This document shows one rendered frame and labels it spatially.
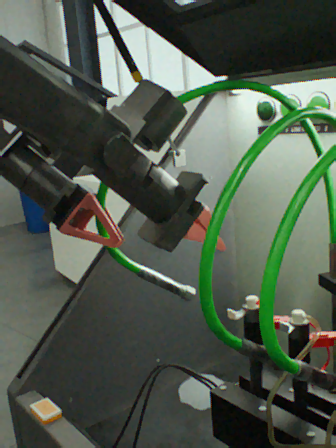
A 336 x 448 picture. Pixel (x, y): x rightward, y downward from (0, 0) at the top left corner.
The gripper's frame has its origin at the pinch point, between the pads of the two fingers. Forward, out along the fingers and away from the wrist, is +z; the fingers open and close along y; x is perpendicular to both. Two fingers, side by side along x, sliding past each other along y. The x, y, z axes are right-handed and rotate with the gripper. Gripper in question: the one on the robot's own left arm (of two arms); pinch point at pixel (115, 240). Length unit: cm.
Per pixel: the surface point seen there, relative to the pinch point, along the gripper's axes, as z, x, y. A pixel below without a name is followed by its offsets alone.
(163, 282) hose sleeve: 9.0, 1.0, 3.5
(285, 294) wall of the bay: 30.5, -8.1, 34.7
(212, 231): 9.7, -9.4, -17.0
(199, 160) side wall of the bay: -0.4, -19.1, 33.0
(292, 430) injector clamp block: 33.6, 4.6, -5.2
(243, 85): 0.7, -28.6, 2.4
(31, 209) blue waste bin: -184, 116, 570
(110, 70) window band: -220, -95, 593
